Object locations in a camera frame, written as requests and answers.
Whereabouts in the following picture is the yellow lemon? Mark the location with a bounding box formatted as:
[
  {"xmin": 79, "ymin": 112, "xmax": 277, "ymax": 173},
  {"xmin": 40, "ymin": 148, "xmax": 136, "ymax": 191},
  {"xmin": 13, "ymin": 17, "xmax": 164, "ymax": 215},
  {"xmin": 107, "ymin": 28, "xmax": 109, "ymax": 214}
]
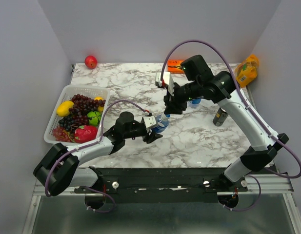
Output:
[{"xmin": 56, "ymin": 100, "xmax": 74, "ymax": 117}]

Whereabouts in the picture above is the purple cable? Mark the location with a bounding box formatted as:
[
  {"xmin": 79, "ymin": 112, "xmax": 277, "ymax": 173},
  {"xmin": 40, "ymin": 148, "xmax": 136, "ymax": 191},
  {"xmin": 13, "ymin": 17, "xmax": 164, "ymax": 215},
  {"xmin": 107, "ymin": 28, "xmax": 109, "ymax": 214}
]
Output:
[
  {"xmin": 44, "ymin": 99, "xmax": 151, "ymax": 213},
  {"xmin": 161, "ymin": 39, "xmax": 301, "ymax": 212}
]

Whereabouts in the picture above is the black drink can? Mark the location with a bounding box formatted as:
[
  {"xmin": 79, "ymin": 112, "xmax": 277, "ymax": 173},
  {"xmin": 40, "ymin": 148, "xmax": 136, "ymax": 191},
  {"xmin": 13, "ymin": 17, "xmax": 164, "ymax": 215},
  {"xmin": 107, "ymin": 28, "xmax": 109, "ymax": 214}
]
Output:
[{"xmin": 213, "ymin": 107, "xmax": 228, "ymax": 126}]

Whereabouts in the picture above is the dark purple grape bunch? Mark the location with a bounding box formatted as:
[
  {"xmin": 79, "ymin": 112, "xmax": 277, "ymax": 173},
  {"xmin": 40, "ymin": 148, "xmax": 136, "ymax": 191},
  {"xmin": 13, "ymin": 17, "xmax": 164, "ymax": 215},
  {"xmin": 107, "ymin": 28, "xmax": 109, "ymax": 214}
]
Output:
[{"xmin": 58, "ymin": 94, "xmax": 97, "ymax": 133}]

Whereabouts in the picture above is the small yellow fruit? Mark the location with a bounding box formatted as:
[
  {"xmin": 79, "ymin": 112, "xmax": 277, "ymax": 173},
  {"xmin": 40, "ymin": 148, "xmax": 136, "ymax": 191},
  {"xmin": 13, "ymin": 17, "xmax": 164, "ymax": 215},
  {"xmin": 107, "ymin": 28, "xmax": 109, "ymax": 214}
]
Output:
[{"xmin": 94, "ymin": 97, "xmax": 106, "ymax": 113}]

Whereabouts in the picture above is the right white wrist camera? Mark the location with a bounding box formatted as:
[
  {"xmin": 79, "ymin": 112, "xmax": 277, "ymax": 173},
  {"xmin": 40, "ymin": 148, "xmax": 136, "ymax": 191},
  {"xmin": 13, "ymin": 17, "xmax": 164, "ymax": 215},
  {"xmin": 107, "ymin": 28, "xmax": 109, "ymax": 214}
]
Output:
[{"xmin": 155, "ymin": 72, "xmax": 174, "ymax": 96}]

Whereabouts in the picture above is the aluminium frame rail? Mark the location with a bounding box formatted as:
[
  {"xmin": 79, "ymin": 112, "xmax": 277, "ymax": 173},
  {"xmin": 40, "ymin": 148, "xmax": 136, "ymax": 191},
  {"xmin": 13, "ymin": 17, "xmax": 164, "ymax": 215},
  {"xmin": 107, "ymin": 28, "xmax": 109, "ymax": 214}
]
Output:
[{"xmin": 33, "ymin": 174, "xmax": 294, "ymax": 196}]

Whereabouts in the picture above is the red dragon fruit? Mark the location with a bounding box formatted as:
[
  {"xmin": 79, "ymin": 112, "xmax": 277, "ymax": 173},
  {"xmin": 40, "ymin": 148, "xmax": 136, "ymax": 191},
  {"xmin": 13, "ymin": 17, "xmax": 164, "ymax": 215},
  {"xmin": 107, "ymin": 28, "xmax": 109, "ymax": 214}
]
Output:
[{"xmin": 74, "ymin": 125, "xmax": 98, "ymax": 143}]

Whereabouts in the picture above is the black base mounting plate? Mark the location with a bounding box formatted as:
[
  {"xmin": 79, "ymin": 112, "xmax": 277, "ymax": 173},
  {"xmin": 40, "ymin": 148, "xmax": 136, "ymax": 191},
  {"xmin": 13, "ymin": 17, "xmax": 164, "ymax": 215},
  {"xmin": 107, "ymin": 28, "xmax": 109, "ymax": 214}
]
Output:
[{"xmin": 74, "ymin": 167, "xmax": 279, "ymax": 204}]

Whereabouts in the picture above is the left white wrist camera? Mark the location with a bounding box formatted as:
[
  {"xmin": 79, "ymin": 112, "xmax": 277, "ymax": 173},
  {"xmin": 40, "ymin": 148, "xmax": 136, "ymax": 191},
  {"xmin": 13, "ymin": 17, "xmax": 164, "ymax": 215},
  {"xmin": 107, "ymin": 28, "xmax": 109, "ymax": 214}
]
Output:
[{"xmin": 142, "ymin": 116, "xmax": 157, "ymax": 129}]

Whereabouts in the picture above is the red apple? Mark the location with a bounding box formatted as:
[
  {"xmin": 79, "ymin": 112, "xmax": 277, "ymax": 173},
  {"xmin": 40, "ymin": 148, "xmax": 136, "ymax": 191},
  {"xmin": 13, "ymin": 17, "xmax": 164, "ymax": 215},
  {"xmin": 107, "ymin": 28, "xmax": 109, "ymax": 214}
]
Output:
[{"xmin": 84, "ymin": 55, "xmax": 98, "ymax": 69}]

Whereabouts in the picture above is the orange razor box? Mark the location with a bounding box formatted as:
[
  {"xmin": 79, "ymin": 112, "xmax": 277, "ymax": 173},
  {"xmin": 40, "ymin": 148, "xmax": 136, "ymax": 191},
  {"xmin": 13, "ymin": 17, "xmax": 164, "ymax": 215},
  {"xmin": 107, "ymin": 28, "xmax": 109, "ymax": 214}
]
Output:
[{"xmin": 167, "ymin": 59, "xmax": 184, "ymax": 74}]

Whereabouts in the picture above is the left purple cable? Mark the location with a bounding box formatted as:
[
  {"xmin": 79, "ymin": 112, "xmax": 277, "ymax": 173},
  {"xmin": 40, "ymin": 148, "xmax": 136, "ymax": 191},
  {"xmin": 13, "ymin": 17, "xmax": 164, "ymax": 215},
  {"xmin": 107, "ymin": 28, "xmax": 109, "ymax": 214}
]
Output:
[{"xmin": 44, "ymin": 99, "xmax": 151, "ymax": 213}]

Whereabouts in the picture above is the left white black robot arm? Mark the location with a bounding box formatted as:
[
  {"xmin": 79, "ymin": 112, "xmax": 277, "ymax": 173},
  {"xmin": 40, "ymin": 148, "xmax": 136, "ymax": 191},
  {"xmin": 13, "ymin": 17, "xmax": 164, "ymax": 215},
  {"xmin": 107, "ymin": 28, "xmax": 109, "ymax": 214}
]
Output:
[{"xmin": 33, "ymin": 112, "xmax": 162, "ymax": 196}]

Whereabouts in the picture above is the clear bottle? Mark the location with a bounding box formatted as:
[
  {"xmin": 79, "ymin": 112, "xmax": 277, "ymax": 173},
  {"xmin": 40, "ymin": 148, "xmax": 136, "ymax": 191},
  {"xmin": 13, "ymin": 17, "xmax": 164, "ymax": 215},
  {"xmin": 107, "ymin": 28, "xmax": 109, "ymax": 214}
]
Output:
[
  {"xmin": 188, "ymin": 98, "xmax": 201, "ymax": 109},
  {"xmin": 153, "ymin": 113, "xmax": 170, "ymax": 133}
]

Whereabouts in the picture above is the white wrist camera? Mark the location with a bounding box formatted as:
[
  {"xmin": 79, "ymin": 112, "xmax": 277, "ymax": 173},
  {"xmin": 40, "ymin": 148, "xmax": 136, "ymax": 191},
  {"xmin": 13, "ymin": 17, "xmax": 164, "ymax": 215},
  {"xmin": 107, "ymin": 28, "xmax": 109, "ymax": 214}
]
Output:
[
  {"xmin": 155, "ymin": 72, "xmax": 174, "ymax": 96},
  {"xmin": 142, "ymin": 116, "xmax": 157, "ymax": 129}
]

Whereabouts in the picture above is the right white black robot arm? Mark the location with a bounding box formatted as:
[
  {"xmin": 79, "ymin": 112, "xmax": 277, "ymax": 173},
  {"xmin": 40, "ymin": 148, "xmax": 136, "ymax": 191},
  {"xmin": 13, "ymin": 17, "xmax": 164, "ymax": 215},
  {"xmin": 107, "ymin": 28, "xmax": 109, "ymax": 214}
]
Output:
[{"xmin": 161, "ymin": 55, "xmax": 289, "ymax": 191}]

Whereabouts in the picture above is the red grape bunch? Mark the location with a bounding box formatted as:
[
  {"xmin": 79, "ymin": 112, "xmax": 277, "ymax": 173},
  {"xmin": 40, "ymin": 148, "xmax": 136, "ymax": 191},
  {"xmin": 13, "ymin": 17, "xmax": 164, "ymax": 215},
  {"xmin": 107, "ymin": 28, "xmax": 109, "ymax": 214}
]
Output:
[{"xmin": 52, "ymin": 126, "xmax": 74, "ymax": 143}]

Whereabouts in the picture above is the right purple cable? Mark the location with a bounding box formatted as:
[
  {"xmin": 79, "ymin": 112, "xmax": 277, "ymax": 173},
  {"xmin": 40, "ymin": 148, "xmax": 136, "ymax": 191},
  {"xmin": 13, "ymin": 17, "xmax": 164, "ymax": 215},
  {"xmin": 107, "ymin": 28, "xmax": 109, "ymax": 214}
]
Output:
[{"xmin": 161, "ymin": 39, "xmax": 301, "ymax": 212}]

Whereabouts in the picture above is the orange snack bag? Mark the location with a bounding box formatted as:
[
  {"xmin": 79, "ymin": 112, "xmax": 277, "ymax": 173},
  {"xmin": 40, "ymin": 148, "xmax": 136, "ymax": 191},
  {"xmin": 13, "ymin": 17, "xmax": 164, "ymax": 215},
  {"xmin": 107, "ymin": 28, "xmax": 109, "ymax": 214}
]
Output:
[{"xmin": 235, "ymin": 54, "xmax": 259, "ymax": 88}]

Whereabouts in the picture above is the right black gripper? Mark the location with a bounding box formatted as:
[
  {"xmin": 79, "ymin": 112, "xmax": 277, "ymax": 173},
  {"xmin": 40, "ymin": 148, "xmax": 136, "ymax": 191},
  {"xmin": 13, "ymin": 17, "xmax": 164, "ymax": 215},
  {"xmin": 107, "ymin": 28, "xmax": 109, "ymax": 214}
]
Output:
[{"xmin": 162, "ymin": 80, "xmax": 201, "ymax": 116}]

